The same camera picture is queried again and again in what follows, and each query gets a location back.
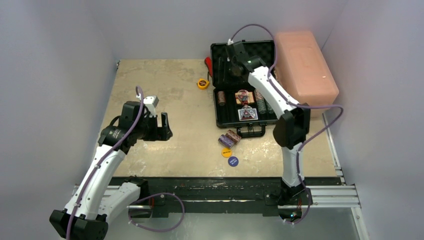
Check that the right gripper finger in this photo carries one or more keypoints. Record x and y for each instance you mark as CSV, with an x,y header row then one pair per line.
x,y
227,74
219,72

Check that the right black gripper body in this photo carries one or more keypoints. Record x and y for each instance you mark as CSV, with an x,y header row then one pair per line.
x,y
232,66

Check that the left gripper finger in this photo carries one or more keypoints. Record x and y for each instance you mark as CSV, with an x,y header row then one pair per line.
x,y
163,134
165,121

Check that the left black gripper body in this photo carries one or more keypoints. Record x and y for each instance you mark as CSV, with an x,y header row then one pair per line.
x,y
147,128

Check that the brown poker chip roll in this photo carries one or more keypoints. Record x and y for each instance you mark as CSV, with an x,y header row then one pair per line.
x,y
221,98

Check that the red black chip roll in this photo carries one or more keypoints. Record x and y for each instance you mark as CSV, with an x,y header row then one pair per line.
x,y
233,136

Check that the purple poker chip roll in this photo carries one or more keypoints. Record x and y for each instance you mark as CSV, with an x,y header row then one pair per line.
x,y
225,141

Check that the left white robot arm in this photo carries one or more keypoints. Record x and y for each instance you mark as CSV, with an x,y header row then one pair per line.
x,y
96,179

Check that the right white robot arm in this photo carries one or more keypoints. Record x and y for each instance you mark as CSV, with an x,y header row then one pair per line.
x,y
293,118

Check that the clear round dealer button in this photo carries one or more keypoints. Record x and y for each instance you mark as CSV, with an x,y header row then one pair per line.
x,y
243,95

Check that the yellow tape measure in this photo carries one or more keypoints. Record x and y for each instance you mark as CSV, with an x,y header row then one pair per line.
x,y
203,84

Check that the black poker case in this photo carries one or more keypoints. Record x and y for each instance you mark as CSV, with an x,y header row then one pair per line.
x,y
226,117

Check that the pink poker chip roll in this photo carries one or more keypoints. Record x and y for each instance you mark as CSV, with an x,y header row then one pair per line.
x,y
258,96

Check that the clear all in triangle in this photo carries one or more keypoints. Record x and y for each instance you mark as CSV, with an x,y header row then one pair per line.
x,y
247,112

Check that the blue card deck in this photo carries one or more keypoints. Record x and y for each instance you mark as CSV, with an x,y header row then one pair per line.
x,y
256,117

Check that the dark green chip roll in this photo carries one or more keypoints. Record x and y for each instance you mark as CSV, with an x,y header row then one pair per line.
x,y
269,107

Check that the pink plastic storage box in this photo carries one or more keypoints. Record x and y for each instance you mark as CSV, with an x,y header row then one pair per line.
x,y
302,71

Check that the yellow big blind button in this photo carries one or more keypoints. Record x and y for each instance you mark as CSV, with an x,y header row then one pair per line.
x,y
226,152

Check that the blue small blind button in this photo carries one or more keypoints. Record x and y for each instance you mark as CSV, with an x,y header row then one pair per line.
x,y
233,161

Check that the red handled tool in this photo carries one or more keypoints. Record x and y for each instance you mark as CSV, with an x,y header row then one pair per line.
x,y
209,65

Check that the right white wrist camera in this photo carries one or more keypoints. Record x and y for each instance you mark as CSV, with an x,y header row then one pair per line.
x,y
230,42

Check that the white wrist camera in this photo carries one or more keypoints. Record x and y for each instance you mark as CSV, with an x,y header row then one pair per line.
x,y
150,102
230,42

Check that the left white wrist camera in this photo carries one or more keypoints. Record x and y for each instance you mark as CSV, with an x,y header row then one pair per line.
x,y
150,102

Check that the black table rail frame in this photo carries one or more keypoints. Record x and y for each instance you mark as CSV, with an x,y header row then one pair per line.
x,y
266,196

